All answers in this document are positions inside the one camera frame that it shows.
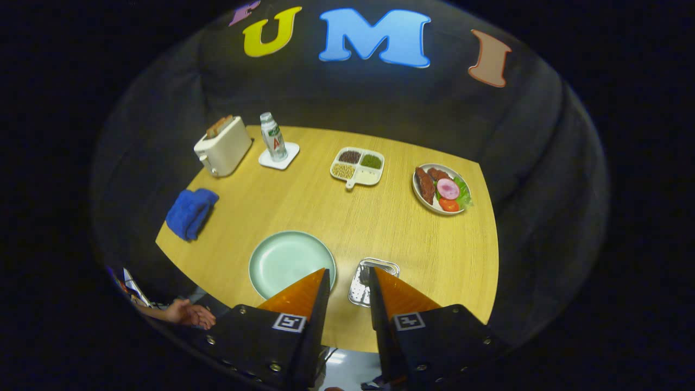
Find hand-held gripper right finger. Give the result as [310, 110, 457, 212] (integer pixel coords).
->
[368, 266, 508, 383]

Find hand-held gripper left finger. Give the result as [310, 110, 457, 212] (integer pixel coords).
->
[193, 268, 331, 389]

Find pale green plate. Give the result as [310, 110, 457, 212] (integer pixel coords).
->
[249, 231, 337, 300]

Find white food plate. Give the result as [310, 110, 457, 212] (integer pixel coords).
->
[412, 163, 473, 216]

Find white divided grain tray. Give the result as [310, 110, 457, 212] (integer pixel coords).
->
[330, 147, 386, 190]

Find green lettuce leaf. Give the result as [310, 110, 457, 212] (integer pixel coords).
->
[453, 175, 473, 210]

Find blue folded cloth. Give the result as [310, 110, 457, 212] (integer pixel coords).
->
[165, 188, 220, 242]

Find white square coaster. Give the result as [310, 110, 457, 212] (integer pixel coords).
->
[258, 142, 300, 171]

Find white-edged flat panel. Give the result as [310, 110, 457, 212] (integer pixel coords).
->
[122, 268, 154, 308]

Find small white drink bottle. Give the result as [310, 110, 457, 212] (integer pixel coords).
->
[260, 112, 288, 162]

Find cream white toaster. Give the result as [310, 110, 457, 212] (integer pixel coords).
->
[194, 116, 254, 178]

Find toast slices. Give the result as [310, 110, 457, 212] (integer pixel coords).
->
[206, 115, 234, 138]

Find metal wire basket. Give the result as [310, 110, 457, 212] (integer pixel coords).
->
[348, 257, 401, 308]

